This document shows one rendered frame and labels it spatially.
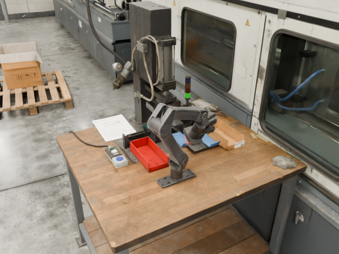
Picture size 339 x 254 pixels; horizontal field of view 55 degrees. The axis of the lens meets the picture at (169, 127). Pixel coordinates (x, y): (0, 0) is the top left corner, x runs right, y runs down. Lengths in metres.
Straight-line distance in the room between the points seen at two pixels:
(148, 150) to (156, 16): 0.74
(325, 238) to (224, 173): 0.70
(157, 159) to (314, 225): 0.98
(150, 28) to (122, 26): 3.14
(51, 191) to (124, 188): 1.60
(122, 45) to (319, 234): 3.78
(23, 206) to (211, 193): 1.90
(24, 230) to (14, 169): 0.88
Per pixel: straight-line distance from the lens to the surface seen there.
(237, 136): 2.01
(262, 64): 2.06
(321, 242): 2.15
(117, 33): 4.93
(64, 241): 2.72
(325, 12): 1.76
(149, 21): 1.81
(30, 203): 3.12
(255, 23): 2.16
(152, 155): 1.86
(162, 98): 1.87
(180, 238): 2.33
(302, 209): 2.15
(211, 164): 1.81
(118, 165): 1.78
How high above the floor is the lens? 1.96
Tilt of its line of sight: 29 degrees down
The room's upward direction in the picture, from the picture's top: straight up
